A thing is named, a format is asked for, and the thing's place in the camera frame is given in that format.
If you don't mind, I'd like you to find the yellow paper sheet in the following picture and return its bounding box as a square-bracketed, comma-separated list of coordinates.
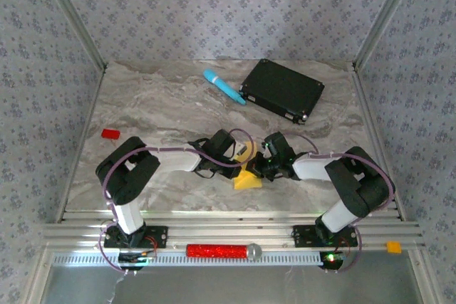
[232, 141, 264, 191]

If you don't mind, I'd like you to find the black hard case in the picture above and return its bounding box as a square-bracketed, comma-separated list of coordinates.
[239, 58, 326, 126]

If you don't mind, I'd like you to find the red glitter microphone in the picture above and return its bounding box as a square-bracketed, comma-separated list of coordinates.
[185, 243, 264, 262]

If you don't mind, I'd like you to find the blue cylinder stick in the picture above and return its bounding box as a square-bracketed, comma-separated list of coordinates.
[203, 69, 247, 105]

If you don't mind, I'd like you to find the black controller board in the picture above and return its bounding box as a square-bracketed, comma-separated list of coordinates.
[319, 251, 352, 271]
[118, 251, 157, 270]

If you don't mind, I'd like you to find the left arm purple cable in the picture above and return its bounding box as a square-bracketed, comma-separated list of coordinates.
[98, 128, 256, 276]

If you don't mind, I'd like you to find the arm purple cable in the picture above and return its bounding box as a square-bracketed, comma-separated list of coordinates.
[98, 128, 256, 276]
[283, 134, 396, 273]

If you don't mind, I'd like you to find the aluminium base frame rail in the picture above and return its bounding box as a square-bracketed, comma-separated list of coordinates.
[41, 210, 427, 252]

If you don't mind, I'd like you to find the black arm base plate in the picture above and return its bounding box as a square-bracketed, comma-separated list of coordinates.
[292, 224, 359, 248]
[103, 224, 169, 250]

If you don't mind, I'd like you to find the aluminium side rail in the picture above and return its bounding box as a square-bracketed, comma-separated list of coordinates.
[56, 65, 108, 223]
[351, 63, 405, 221]

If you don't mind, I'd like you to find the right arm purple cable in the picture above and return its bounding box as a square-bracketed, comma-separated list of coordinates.
[283, 134, 396, 273]

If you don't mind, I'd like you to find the grey slotted cable duct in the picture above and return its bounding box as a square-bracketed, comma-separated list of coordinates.
[52, 249, 326, 268]

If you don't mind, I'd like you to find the aluminium frame leg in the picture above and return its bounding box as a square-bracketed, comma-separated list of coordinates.
[21, 250, 54, 304]
[408, 250, 440, 304]

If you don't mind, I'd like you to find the aluminium corner post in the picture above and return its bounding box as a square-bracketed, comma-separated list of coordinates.
[352, 0, 425, 70]
[34, 0, 108, 72]

